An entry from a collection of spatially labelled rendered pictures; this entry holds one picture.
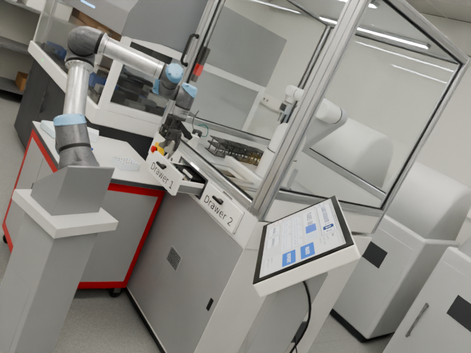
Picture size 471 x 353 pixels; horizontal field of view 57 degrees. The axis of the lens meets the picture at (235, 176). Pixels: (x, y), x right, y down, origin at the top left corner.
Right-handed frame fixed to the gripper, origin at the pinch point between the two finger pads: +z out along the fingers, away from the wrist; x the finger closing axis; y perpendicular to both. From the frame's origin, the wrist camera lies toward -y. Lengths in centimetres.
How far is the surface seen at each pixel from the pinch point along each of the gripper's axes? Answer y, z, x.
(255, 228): -18, 7, 55
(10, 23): -6, 15, -419
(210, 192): -15.7, 7.1, 21.5
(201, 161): -17.4, -1.4, 3.8
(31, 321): 55, 64, 36
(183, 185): -6.3, 9.3, 12.4
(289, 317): -2, 15, 100
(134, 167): 1.4, 18.2, -24.1
